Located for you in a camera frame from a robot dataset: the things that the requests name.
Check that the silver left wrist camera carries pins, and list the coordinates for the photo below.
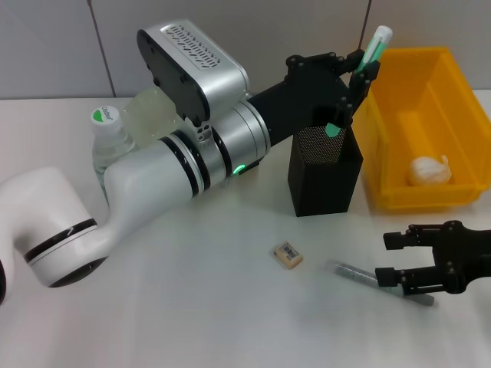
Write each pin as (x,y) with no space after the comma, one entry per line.
(199,57)

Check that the mint green pen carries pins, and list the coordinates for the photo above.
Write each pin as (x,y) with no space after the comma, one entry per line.
(374,48)

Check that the yellow plastic bin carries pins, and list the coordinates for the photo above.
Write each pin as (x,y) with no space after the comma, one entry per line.
(422,126)

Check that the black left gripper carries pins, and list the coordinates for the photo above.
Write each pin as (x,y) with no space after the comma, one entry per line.
(303,96)

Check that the white garlic bulb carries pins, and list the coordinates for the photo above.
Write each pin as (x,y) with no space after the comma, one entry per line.
(426,172)

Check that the beige eraser with barcode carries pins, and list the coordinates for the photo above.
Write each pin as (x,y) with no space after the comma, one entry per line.
(289,255)

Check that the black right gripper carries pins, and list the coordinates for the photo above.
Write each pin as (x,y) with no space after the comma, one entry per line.
(460,257)

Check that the pale green wavy fruit plate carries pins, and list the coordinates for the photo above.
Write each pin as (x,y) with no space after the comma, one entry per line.
(149,115)

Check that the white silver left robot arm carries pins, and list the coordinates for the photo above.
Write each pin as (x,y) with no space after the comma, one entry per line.
(153,168)

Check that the grey marker pen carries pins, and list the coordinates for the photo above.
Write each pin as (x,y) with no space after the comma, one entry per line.
(353,273)

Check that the black mesh pen holder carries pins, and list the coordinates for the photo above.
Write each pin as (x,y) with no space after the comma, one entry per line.
(326,184)

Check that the clear green-label water bottle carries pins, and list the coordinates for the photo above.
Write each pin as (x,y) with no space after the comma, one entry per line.
(105,122)

